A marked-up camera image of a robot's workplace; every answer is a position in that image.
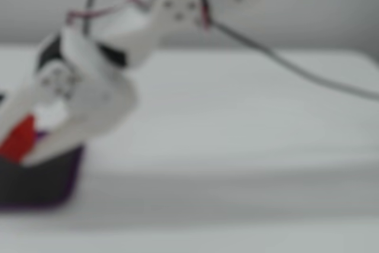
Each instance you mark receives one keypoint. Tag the white gripper, black motor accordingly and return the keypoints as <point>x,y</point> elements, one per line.
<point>59,82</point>

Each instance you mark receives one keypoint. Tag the red perforated cube block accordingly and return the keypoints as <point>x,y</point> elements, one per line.
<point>18,140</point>

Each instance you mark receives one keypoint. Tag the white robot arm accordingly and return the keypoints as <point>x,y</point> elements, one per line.
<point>174,7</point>

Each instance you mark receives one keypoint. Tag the purple tray box, black base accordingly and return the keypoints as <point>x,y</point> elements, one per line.
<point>41,182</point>

